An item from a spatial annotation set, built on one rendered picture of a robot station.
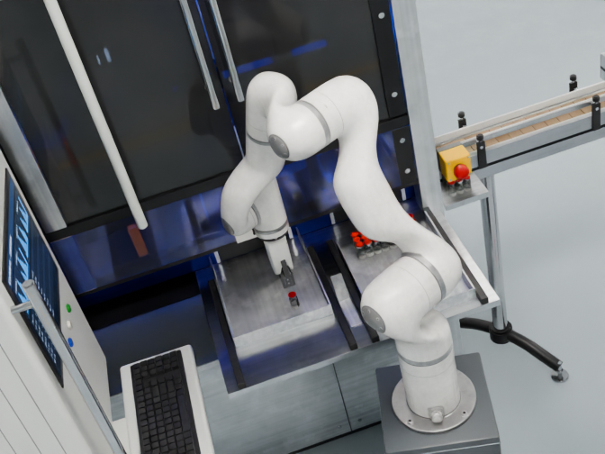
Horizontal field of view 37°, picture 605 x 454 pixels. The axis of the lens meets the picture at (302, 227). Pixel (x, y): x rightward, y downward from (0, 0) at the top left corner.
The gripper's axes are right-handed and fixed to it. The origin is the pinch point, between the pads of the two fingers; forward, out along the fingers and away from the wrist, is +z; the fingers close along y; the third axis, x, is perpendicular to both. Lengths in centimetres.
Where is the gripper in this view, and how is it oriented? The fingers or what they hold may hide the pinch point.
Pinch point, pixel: (286, 276)
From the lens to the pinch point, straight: 228.3
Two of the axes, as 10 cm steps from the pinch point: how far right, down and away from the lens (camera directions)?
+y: 2.6, 5.6, -7.9
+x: 9.4, -3.2, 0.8
